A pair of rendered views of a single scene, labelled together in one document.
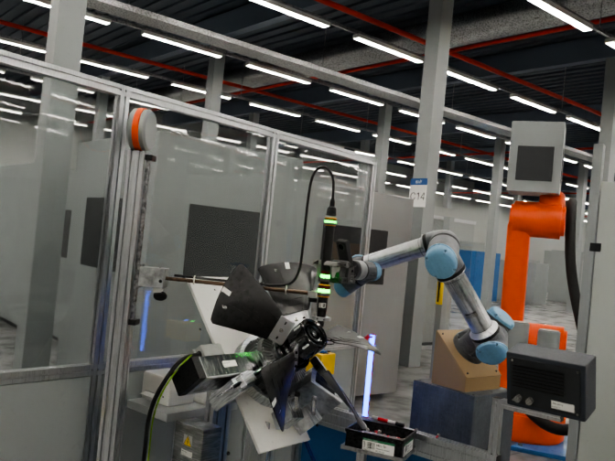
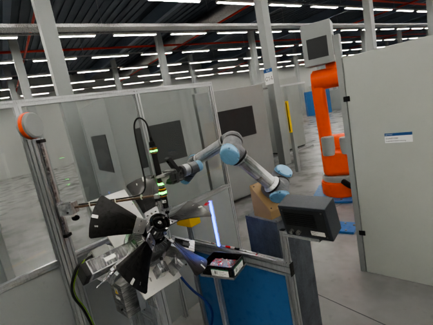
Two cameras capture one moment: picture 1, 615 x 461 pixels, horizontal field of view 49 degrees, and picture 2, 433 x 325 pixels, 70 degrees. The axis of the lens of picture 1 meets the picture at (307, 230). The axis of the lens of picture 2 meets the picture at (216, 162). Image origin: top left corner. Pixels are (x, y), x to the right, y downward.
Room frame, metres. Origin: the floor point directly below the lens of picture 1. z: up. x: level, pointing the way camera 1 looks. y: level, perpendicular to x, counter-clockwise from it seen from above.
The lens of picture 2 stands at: (0.68, -0.60, 1.77)
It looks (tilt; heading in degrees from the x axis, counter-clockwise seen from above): 9 degrees down; 6
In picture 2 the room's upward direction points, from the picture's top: 11 degrees counter-clockwise
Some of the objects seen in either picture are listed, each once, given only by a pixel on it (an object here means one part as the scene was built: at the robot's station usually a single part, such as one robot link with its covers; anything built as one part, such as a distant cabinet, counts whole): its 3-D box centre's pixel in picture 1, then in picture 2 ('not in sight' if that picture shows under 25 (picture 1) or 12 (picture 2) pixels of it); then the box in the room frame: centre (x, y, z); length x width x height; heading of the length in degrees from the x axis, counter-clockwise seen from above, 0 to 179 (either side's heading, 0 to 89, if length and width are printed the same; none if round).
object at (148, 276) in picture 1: (152, 276); (67, 208); (2.43, 0.55, 1.35); 0.10 x 0.07 x 0.08; 86
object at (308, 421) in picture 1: (305, 418); (174, 266); (2.36, -0.06, 0.91); 0.12 x 0.08 x 0.12; 51
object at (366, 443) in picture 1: (380, 439); (223, 264); (2.43, -0.34, 0.84); 0.22 x 0.17 x 0.07; 65
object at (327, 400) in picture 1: (315, 392); (179, 247); (2.44, -0.09, 0.98); 0.20 x 0.16 x 0.20; 51
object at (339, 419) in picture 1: (387, 434); (232, 253); (2.60, -0.38, 0.82); 0.90 x 0.04 x 0.08; 51
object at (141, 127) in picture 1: (142, 130); (29, 126); (2.44, 0.64, 1.88); 0.17 x 0.15 x 0.16; 141
